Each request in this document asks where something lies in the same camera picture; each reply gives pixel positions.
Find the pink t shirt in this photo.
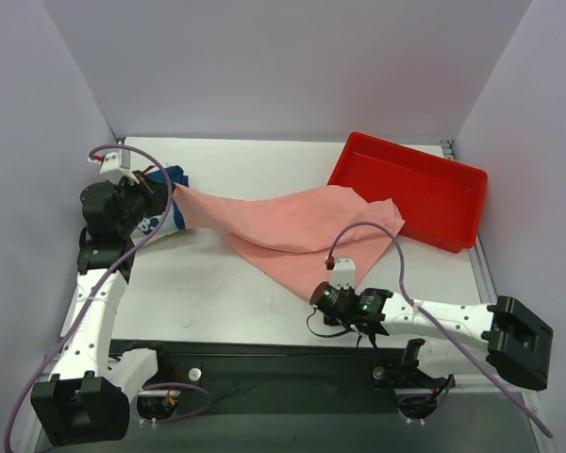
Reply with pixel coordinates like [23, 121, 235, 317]
[174, 185, 405, 299]

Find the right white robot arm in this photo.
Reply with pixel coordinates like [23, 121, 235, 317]
[309, 282, 554, 391]

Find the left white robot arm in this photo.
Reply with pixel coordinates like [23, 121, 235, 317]
[30, 173, 174, 446]

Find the folded white t shirt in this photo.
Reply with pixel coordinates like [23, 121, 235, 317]
[131, 226, 184, 243]

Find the folded blue printed t shirt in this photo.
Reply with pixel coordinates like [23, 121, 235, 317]
[131, 165, 189, 236]

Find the red plastic bin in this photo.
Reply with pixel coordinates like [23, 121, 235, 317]
[328, 132, 488, 253]

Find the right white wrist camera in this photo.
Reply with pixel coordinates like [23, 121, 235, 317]
[325, 257, 356, 290]

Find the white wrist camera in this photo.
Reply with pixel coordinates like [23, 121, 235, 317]
[325, 257, 356, 290]
[88, 150, 140, 185]

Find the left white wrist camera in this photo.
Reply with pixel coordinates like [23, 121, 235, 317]
[88, 150, 140, 185]

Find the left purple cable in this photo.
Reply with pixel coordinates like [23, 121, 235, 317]
[2, 144, 213, 447]

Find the purple cable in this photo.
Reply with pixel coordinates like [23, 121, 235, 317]
[327, 221, 556, 438]
[2, 144, 213, 447]

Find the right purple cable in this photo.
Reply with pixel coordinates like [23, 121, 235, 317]
[327, 221, 556, 438]

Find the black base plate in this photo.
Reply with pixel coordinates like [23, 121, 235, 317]
[109, 340, 455, 422]

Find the right aluminium frame rail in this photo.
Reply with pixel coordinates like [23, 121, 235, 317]
[441, 139, 501, 303]

